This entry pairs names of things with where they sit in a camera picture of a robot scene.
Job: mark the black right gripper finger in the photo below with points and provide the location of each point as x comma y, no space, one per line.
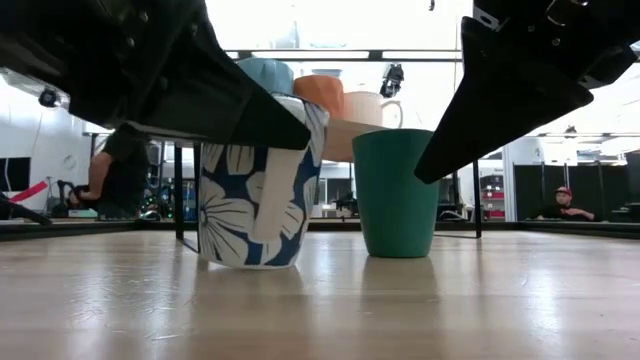
500,100

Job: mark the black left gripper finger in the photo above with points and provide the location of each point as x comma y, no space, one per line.
210,100

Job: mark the light blue cup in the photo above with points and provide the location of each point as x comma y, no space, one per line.
267,75

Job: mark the orange faceted mug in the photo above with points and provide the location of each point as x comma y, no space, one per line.
320,95

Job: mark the blue white floral mug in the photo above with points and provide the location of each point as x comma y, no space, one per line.
225,215

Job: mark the cream ribbed mug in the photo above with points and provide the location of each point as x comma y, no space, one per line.
365,107

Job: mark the green cup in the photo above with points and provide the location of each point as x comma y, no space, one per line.
395,200

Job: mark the black background robot arm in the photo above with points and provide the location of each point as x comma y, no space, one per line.
59,197
345,204

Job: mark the black room partition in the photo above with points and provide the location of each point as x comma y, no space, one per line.
530,190

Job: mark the person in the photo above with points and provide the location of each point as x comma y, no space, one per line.
125,185
562,210

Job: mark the black monitor screen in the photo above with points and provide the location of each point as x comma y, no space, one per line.
14,175

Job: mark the round black ceiling camera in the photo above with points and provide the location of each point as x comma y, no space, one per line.
49,97

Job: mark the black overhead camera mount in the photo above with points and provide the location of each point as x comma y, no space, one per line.
392,80

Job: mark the black table edge frame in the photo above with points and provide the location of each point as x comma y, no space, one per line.
75,227

